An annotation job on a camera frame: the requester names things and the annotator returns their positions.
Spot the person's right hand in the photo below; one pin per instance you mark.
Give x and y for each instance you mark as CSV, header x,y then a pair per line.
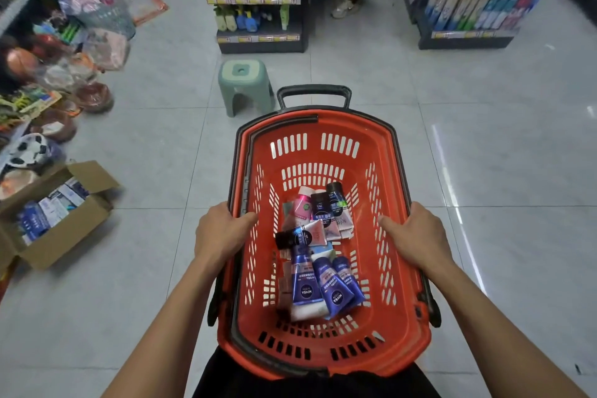
x,y
422,243

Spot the person's left hand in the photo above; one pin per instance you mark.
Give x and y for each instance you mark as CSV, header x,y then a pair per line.
x,y
217,239

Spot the person's left thumb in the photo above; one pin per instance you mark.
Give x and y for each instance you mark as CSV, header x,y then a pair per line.
x,y
245,221

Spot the person's right thumb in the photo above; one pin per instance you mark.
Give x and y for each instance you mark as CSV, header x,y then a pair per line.
x,y
391,225

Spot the red plastic shopping basket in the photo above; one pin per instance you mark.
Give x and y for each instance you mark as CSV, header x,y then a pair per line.
x,y
373,169

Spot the person's right forearm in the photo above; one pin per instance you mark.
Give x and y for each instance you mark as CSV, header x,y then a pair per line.
x,y
494,332

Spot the person's left forearm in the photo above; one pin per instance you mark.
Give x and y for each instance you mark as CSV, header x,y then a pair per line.
x,y
168,332

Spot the pink tube with green label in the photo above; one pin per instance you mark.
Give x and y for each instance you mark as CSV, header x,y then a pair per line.
x,y
302,209

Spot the dark tube with black cap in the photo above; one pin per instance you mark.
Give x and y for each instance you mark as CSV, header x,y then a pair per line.
x,y
321,206
336,199

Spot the pink tube with black cap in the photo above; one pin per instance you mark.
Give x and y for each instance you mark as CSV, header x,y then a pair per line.
x,y
303,235

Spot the green plastic stool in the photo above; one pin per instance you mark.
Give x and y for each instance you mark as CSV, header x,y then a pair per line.
x,y
246,85

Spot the person's black shorts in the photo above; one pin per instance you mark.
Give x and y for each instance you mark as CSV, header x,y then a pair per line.
x,y
242,381

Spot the open cardboard box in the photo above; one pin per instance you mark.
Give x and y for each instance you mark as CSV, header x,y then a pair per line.
x,y
70,230

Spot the brown plastic bowl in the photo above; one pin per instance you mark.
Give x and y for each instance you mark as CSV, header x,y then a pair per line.
x,y
56,125
95,97

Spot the blue white packets in carton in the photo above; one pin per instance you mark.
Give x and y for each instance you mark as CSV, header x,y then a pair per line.
x,y
49,211

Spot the row of green blue bottles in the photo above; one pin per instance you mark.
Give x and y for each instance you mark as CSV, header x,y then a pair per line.
x,y
240,19

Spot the black white soccer ball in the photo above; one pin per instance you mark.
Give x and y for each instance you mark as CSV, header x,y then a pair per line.
x,y
29,149

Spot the row of toothpaste boxes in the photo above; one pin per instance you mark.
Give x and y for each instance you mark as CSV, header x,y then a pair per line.
x,y
480,8

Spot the grey woven plastic basket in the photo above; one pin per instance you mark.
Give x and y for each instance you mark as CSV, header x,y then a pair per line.
x,y
109,15

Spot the shelf of mixed household goods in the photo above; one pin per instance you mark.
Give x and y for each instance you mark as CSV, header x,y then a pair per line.
x,y
51,52

